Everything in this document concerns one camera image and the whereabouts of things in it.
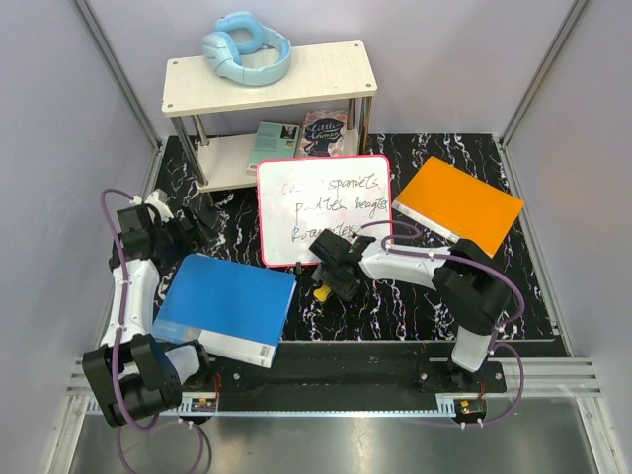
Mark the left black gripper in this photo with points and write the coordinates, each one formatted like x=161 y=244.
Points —
x=196 y=236

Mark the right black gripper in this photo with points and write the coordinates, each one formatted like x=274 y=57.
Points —
x=344 y=290

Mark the yellow whiteboard eraser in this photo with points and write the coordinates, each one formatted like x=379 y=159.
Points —
x=322 y=293

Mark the pink framed whiteboard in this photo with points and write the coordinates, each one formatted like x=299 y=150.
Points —
x=299 y=198

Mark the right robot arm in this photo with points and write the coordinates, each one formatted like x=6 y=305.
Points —
x=473 y=289

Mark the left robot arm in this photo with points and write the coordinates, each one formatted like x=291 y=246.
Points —
x=131 y=375

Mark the blue binder folder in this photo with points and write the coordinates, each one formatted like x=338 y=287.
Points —
x=234 y=310

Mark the Little Women book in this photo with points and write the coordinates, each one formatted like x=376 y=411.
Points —
x=323 y=133

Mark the teal book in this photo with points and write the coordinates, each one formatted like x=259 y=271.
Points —
x=273 y=141

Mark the orange folder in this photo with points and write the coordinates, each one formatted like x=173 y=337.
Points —
x=457 y=206

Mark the white two-tier shelf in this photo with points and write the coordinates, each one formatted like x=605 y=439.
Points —
x=230 y=81

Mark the light blue headphones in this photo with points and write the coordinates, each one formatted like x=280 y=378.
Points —
x=237 y=35

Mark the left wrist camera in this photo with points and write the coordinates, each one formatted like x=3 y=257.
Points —
x=158 y=199

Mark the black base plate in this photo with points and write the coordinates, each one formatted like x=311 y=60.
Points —
x=410 y=365

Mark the aluminium front rail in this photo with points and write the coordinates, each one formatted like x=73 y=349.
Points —
x=376 y=386

